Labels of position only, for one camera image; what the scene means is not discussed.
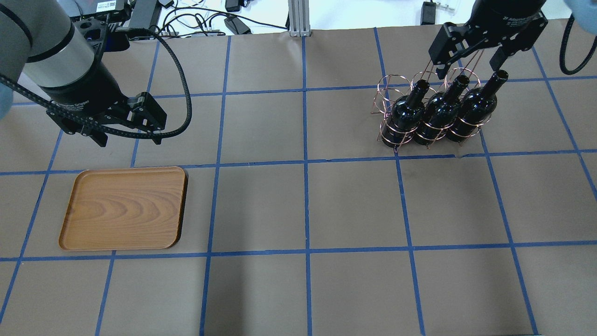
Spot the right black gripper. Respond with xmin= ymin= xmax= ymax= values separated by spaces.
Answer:
xmin=428 ymin=0 xmax=547 ymax=79

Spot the wooden tray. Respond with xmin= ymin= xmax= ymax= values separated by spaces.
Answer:
xmin=58 ymin=166 xmax=187 ymax=252

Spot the copper wire bottle basket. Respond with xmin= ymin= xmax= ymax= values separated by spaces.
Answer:
xmin=371 ymin=51 xmax=490 ymax=153

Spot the black corrugated cable left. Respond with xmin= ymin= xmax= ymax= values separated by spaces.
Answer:
xmin=0 ymin=27 xmax=193 ymax=139

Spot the dark wine bottle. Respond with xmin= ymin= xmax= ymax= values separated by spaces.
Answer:
xmin=413 ymin=75 xmax=470 ymax=147
xmin=380 ymin=79 xmax=430 ymax=151
xmin=446 ymin=70 xmax=509 ymax=143

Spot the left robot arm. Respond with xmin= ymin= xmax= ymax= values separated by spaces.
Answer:
xmin=1 ymin=0 xmax=167 ymax=147

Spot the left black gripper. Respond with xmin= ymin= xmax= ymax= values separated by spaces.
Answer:
xmin=46 ymin=65 xmax=167 ymax=147

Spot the black power adapter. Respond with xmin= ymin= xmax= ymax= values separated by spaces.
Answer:
xmin=224 ymin=16 xmax=252 ymax=35

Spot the black corrugated cable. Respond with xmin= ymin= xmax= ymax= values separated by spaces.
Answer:
xmin=559 ymin=14 xmax=597 ymax=76
xmin=0 ymin=27 xmax=193 ymax=139

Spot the black corrugated cable right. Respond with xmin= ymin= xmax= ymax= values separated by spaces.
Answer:
xmin=559 ymin=14 xmax=597 ymax=76

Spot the aluminium frame post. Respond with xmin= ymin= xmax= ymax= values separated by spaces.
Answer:
xmin=288 ymin=0 xmax=312 ymax=37

